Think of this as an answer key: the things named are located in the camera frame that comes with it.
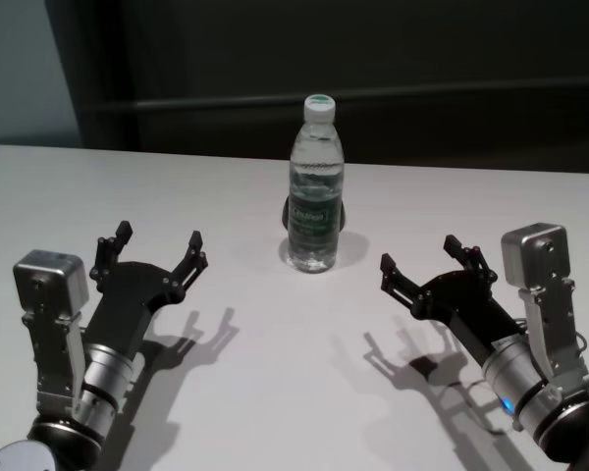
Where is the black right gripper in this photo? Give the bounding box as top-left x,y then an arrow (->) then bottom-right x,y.
380,234 -> 526,365

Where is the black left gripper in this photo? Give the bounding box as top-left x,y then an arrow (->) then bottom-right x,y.
84,220 -> 209,358

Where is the clear water bottle green label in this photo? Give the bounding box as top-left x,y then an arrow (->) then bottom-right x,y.
287,93 -> 346,275

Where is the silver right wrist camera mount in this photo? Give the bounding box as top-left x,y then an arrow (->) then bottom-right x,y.
500,223 -> 589,394

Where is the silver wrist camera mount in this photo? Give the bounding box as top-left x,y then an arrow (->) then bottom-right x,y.
500,223 -> 589,394
12,249 -> 90,409

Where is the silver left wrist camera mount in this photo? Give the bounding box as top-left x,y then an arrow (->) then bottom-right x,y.
12,249 -> 90,409

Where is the dark horizontal wall rail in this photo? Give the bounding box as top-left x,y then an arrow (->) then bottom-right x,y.
85,90 -> 589,113

